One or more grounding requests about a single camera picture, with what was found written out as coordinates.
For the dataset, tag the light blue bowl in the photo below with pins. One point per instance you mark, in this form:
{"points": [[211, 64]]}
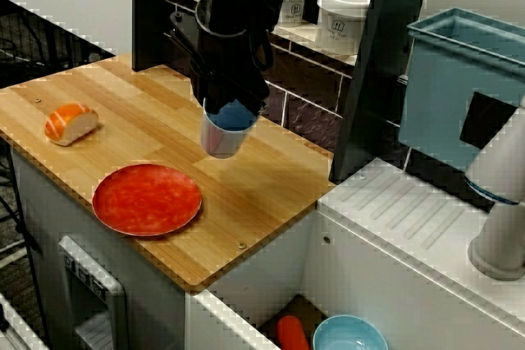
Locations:
{"points": [[348, 333]]}

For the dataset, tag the red round plate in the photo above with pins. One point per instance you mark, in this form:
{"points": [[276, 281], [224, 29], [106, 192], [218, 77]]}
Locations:
{"points": [[147, 200]]}

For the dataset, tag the grey toy dispenser panel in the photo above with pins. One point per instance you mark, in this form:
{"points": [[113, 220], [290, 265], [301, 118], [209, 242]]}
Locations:
{"points": [[102, 284]]}

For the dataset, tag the black tiled shelf hutch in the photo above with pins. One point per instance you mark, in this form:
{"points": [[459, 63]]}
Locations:
{"points": [[377, 79]]}

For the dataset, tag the white lidded jar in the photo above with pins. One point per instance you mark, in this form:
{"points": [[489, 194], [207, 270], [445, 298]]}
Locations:
{"points": [[297, 1], [342, 22]]}

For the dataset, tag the aluminium frame rail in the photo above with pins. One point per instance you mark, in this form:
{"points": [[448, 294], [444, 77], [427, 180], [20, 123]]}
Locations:
{"points": [[12, 325]]}

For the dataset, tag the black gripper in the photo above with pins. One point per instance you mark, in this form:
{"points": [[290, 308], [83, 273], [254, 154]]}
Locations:
{"points": [[225, 75]]}

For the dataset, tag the salmon nigiri sushi toy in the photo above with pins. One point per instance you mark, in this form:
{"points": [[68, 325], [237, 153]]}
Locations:
{"points": [[71, 124]]}

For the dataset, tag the black square patch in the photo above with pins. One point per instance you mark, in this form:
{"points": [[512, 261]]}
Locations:
{"points": [[484, 120]]}

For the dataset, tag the light blue plastic cup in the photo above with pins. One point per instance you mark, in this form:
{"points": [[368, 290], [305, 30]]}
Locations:
{"points": [[223, 141]]}

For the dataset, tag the grey curved faucet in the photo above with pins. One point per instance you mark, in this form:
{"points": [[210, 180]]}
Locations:
{"points": [[500, 223]]}

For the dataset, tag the white toy kitchen unit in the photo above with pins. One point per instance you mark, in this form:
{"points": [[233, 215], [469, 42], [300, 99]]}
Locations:
{"points": [[369, 284]]}

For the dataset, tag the orange toy carrot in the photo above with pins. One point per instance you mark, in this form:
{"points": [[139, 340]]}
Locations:
{"points": [[291, 333]]}

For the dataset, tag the teal plastic bin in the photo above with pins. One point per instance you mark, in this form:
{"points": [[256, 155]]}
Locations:
{"points": [[435, 100]]}

